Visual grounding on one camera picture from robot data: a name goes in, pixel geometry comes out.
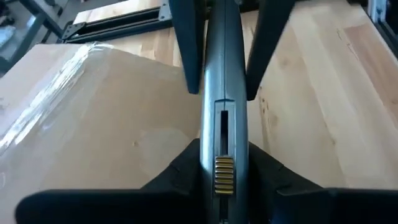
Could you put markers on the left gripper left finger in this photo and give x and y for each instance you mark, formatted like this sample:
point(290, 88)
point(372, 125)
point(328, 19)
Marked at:
point(124, 208)

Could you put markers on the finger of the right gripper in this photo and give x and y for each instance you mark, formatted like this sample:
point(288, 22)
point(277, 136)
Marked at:
point(267, 46)
point(189, 40)

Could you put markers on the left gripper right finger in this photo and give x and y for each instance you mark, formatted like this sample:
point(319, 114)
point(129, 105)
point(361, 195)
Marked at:
point(311, 208)

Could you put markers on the grey utility knife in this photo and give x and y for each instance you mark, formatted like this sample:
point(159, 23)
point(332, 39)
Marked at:
point(224, 62)

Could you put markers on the brown taped cardboard box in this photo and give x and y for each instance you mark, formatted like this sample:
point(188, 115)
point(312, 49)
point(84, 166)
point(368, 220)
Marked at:
point(93, 124)

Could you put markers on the black aluminium table frame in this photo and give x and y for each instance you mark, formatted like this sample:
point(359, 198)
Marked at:
point(109, 25)

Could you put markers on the grey rolling table frame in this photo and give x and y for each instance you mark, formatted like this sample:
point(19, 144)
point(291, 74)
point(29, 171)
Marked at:
point(46, 18)

